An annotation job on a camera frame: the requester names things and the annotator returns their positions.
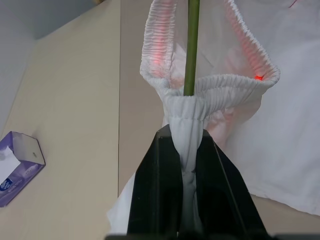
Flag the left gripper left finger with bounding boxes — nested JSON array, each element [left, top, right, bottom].
[[126, 125, 185, 235]]

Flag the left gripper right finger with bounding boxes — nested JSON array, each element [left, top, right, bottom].
[[195, 128, 268, 235]]

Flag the white garment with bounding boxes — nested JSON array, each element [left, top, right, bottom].
[[106, 0, 320, 236]]

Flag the green rod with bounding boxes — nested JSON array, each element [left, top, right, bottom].
[[182, 0, 202, 97]]

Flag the purple tissue box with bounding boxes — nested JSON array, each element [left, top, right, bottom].
[[0, 130, 47, 209]]

